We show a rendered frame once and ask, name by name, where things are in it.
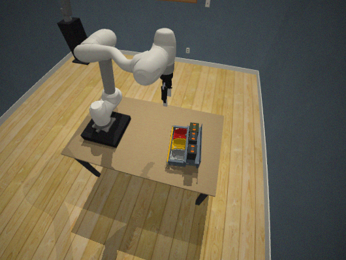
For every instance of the red open bin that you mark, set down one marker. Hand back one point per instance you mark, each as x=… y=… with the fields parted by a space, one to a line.
x=180 y=133

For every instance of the yellow open bin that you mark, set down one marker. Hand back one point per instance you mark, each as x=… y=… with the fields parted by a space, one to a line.
x=179 y=143

